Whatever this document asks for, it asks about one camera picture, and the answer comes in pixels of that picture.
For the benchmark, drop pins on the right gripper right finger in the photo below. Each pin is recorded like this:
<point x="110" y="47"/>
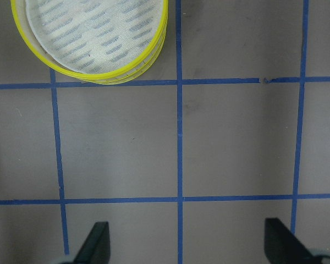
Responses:
<point x="281" y="246"/>

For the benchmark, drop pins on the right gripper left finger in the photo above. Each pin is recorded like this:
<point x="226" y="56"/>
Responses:
<point x="96" y="247"/>

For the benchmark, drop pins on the yellow steamer tray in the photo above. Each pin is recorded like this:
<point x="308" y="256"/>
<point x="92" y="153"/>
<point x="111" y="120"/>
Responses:
<point x="93" y="37"/>
<point x="127" y="73"/>

